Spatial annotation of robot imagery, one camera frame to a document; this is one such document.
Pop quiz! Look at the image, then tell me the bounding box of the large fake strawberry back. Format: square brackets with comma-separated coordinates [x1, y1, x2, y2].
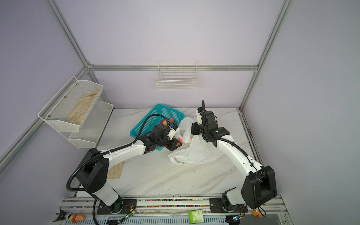
[160, 120, 168, 126]

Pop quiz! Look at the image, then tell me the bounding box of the white plastic bag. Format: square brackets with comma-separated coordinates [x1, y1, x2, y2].
[168, 117, 224, 166]

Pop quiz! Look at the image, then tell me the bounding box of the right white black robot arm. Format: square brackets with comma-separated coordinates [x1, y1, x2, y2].
[191, 100, 277, 210]

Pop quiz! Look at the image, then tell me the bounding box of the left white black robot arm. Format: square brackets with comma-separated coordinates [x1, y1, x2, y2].
[66, 124, 182, 208]

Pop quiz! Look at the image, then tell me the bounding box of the teal plastic basket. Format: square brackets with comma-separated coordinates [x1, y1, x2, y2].
[130, 104, 185, 138]

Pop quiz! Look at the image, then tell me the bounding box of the beige glove on table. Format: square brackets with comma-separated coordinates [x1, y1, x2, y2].
[107, 162, 124, 180]

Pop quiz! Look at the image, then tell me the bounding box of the lower white mesh shelf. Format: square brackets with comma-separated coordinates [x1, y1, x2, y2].
[67, 100, 113, 149]

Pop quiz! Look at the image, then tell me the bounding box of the white mesh shelf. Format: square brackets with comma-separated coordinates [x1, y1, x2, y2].
[37, 76, 103, 133]
[67, 100, 113, 149]

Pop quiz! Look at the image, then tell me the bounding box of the green small box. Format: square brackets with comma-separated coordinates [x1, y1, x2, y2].
[188, 210, 204, 225]

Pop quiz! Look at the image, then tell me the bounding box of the beige glove in shelf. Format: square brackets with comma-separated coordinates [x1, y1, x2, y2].
[65, 91, 99, 125]

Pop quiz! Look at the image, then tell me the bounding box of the upper white mesh shelf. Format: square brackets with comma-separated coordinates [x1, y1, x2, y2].
[37, 76, 103, 133]

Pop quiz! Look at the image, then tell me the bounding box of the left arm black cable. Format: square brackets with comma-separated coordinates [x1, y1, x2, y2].
[66, 113, 172, 225]

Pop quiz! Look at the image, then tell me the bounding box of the white wire wall basket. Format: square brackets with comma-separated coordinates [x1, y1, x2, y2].
[156, 61, 198, 91]

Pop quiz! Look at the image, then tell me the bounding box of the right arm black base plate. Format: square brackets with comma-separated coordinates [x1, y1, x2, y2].
[209, 197, 248, 213]

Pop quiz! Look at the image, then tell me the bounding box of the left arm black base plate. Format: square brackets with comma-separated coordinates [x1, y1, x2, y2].
[97, 199, 137, 215]

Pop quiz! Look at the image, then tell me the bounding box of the orange toy right rail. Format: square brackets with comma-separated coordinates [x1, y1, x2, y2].
[252, 210, 264, 218]

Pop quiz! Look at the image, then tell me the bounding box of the orange toy rail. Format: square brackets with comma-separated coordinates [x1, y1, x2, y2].
[252, 210, 264, 218]
[69, 213, 86, 223]

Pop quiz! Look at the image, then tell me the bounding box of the aluminium mounting rail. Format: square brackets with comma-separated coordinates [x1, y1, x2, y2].
[57, 193, 289, 218]

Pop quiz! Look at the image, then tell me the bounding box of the orange toy left rail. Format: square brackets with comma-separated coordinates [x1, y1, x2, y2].
[69, 213, 86, 223]

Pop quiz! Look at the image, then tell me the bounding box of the black small object left rail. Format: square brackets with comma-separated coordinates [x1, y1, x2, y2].
[54, 210, 68, 222]

